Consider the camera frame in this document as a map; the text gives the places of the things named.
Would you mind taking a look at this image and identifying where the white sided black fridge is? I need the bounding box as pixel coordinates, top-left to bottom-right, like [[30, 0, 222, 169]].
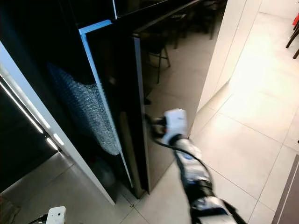
[[0, 0, 227, 206]]

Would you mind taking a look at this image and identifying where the dark glossy cabinet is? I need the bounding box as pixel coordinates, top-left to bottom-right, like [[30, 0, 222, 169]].
[[0, 79, 82, 193]]

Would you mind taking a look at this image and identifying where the clear bubble wrap sheet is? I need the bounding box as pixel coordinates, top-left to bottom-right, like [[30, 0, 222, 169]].
[[48, 62, 121, 156]]

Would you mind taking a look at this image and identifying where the grey brown furniture panel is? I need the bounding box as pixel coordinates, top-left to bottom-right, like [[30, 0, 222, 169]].
[[272, 154, 299, 224]]

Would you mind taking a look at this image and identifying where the red dining chair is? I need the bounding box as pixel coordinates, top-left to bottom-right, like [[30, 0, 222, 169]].
[[286, 14, 299, 59]]

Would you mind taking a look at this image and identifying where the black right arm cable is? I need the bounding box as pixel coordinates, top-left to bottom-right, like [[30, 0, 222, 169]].
[[144, 113, 213, 173]]

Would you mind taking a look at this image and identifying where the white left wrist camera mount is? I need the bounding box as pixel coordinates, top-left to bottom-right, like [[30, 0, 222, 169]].
[[46, 206, 66, 224]]

